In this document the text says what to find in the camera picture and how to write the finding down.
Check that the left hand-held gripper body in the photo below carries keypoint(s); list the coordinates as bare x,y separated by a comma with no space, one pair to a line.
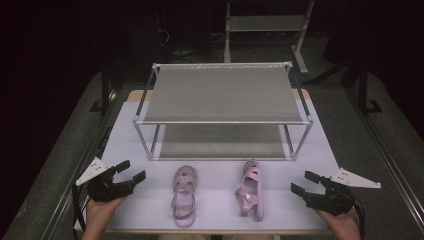
100,186

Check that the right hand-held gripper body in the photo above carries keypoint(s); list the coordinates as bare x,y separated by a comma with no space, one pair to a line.
336,196

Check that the pink sandal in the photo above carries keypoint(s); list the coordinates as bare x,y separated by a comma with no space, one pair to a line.
184,196
250,190

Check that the grey two-tier shoe rack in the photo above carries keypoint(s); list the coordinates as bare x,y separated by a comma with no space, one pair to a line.
222,110

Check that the person's left hand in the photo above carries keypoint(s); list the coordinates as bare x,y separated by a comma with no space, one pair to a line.
99,208

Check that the person's right hand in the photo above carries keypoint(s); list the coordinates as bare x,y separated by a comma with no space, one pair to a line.
345,221

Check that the black floor stand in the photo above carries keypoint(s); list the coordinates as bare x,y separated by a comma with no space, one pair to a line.
104,90
366,93

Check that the grey metal stand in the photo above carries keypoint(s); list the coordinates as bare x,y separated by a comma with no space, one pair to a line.
266,30

